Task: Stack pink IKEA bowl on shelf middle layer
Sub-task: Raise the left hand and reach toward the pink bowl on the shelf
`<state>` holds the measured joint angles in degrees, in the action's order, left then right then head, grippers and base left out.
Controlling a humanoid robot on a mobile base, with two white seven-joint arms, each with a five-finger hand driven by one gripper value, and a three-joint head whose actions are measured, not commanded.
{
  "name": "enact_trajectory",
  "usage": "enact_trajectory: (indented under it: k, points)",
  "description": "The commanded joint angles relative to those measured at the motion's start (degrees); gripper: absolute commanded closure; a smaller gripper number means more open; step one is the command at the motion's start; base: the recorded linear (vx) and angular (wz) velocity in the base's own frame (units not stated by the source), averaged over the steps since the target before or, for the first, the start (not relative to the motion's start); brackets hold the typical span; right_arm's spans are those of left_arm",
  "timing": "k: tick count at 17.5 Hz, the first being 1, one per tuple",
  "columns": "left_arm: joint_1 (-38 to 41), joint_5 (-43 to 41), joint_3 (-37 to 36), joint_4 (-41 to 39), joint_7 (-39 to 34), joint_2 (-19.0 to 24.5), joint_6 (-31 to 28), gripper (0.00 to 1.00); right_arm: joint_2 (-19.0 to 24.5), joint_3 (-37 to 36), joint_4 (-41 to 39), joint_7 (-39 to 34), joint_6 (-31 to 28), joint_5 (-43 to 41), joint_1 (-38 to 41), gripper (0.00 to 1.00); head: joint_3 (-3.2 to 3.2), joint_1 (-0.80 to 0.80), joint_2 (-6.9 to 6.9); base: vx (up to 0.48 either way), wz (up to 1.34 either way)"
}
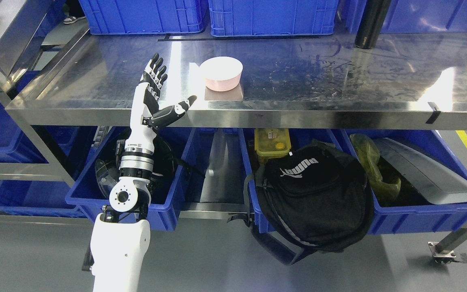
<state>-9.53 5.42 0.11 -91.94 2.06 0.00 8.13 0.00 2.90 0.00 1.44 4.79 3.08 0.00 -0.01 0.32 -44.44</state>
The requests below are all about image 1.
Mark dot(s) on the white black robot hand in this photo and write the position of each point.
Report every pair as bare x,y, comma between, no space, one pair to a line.
146,116

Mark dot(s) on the pink plastic bowl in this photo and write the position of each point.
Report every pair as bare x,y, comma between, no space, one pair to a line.
222,73

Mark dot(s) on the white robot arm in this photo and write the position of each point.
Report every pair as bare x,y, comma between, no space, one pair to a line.
121,233

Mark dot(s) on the blue crate on table middle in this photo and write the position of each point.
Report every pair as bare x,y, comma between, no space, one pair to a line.
262,18

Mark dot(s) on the blue crate on table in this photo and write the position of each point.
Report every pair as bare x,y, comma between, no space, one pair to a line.
121,17
425,16
262,18

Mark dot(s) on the steel shelf rack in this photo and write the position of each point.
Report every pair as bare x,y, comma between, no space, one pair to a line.
38,165

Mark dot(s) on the blue bin under table middle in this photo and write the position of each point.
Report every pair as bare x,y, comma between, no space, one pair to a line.
300,137

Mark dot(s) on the blue bin under table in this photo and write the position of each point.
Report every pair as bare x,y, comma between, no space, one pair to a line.
300,137
167,199
418,218

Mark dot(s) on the blue bin under table left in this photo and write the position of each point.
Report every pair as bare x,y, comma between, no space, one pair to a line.
167,199

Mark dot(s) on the blue crate on table left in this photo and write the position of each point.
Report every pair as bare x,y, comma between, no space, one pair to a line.
121,17

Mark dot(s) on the yellow plastic food container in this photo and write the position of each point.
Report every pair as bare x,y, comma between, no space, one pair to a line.
271,143

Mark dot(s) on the black puma backpack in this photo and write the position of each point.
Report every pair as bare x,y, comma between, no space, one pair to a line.
318,198

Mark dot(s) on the yellow green plastic bag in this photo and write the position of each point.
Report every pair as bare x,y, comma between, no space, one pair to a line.
385,183

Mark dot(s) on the black metal bottle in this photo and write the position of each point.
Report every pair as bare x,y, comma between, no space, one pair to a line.
373,17

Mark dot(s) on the blue crate on table right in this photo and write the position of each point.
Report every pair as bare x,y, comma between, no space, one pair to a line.
425,16

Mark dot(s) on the blue bin under table right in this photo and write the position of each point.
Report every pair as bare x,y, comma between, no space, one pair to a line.
418,218

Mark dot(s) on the steel work table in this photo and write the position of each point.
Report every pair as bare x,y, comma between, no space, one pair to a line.
407,81

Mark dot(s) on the grey flat panel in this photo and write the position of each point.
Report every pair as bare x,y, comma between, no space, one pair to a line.
433,180

